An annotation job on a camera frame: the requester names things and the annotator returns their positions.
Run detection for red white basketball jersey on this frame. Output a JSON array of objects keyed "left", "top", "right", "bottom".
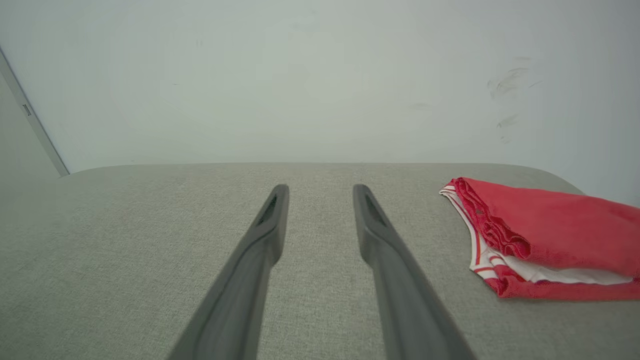
[{"left": 439, "top": 176, "right": 640, "bottom": 302}]

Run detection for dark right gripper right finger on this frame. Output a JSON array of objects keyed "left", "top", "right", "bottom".
[{"left": 352, "top": 183, "right": 476, "bottom": 360}]

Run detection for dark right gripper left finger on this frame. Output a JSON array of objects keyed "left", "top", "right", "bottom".
[{"left": 167, "top": 183, "right": 291, "bottom": 360}]

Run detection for grey metal wall strip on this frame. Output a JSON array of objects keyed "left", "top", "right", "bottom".
[{"left": 0, "top": 47, "right": 71, "bottom": 177}]

